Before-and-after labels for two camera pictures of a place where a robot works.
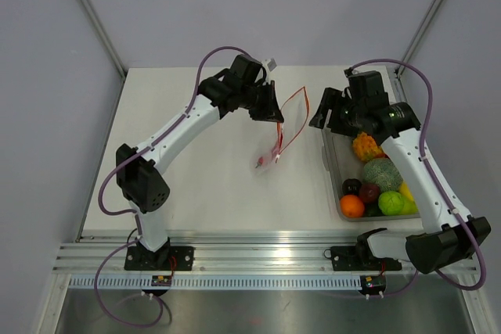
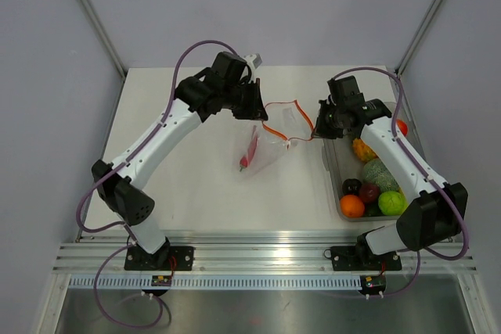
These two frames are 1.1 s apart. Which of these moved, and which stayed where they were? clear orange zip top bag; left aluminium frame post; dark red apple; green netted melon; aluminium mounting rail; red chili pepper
Moved: clear orange zip top bag; red chili pepper
Stayed: dark red apple; green netted melon; left aluminium frame post; aluminium mounting rail
